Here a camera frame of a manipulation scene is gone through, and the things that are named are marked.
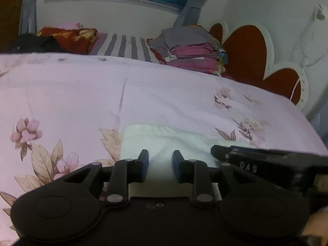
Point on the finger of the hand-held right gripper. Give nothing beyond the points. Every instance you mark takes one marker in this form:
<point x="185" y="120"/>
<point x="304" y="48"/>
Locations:
<point x="219" y="152"/>

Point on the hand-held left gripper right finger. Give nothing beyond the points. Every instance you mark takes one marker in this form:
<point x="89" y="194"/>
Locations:
<point x="177" y="166"/>

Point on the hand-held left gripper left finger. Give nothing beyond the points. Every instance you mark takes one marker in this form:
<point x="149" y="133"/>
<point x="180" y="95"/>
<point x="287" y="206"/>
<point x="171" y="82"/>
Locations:
<point x="143" y="165"/>

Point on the white small garment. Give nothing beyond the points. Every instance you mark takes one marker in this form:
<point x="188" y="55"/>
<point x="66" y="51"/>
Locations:
<point x="166" y="143"/>

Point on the stack of folded clothes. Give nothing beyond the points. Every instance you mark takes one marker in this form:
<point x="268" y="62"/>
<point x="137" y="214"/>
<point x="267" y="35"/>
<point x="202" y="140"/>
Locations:
<point x="192" y="48"/>

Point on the person's right hand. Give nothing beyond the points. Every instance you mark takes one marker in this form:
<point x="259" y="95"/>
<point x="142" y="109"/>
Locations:
<point x="319" y="223"/>

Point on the pink floral blanket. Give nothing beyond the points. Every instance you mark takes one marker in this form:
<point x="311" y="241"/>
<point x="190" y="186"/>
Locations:
<point x="76" y="94"/>

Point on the heart-shaped red white headboard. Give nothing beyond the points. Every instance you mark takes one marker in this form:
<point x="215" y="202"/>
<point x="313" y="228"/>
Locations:
<point x="246" y="53"/>

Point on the grey striped bed sheet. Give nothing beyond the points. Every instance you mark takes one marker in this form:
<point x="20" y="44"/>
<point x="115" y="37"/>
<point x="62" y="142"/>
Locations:
<point x="123" y="46"/>

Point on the red patterned pillow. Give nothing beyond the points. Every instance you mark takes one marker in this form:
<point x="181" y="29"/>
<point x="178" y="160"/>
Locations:
<point x="69" y="39"/>

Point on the grey curtain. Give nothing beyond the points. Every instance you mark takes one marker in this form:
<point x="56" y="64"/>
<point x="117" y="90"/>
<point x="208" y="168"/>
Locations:
<point x="28" y="7"/>
<point x="189" y="7"/>

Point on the black cloth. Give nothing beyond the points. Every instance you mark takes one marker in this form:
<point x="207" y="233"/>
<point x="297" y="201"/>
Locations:
<point x="33" y="43"/>

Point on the brown wooden door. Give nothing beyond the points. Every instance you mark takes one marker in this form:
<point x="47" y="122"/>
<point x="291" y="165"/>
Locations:
<point x="10" y="12"/>

